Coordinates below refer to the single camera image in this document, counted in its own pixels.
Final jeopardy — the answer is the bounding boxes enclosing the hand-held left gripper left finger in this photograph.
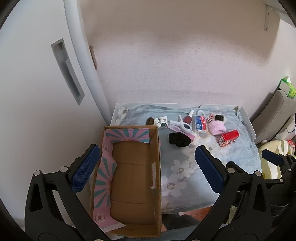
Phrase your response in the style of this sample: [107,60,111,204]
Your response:
[25,144,109,241]

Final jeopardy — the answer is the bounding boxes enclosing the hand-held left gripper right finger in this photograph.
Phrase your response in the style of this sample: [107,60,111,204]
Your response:
[185,146,274,241]

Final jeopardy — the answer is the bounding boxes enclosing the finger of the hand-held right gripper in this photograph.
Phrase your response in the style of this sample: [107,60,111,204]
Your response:
[262,149,296,169]

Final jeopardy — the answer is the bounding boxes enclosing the red milk carton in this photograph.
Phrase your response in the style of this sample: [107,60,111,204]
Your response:
[218,130,240,147]

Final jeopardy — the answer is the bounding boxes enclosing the pink fluffy sock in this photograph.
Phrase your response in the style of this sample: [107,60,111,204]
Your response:
[209,120,227,135]

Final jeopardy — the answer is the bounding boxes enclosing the clear floss pick box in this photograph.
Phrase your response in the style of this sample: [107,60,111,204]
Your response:
[194,110,208,132]

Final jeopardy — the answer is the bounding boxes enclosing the white plastic clip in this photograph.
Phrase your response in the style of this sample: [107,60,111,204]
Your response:
[169,119,195,133]

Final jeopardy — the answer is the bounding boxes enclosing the brown cardboard box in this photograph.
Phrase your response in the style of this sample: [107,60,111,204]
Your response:
[89,125,162,238]

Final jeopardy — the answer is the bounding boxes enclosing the red nail polish bottle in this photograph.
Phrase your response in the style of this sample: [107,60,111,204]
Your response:
[183,110,194,124]

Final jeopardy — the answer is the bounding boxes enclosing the white printed tissue packet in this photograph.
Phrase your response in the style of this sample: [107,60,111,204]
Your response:
[154,116,169,128]

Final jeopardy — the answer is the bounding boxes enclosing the pink teal striped paper lining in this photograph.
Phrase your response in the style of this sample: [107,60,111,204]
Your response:
[92,128,151,229]

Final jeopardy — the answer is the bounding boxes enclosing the white plush pillow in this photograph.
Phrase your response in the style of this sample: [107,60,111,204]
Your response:
[275,116,296,142]

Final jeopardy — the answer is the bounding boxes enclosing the black scrunchie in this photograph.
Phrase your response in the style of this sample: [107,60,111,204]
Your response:
[168,132,190,148]

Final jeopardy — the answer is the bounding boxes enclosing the grey chair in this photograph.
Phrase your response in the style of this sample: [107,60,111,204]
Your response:
[251,89,296,139]

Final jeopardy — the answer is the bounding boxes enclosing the dark cloth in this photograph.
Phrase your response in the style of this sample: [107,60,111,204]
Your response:
[163,212,199,231]

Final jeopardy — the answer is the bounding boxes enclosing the green tissue pack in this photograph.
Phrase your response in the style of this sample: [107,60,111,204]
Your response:
[279,75,296,99]

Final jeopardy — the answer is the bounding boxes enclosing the white wardrobe door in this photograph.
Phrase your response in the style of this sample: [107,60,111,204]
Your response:
[0,0,111,232]

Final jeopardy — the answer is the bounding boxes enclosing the grey recessed door handle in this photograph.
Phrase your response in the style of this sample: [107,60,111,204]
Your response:
[51,38,85,105]

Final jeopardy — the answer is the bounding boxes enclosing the brown wall fitting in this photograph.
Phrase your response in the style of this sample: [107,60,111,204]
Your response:
[89,45,97,69]

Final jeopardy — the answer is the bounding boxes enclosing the white shelf bracket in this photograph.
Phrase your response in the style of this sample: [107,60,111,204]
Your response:
[261,0,281,32]

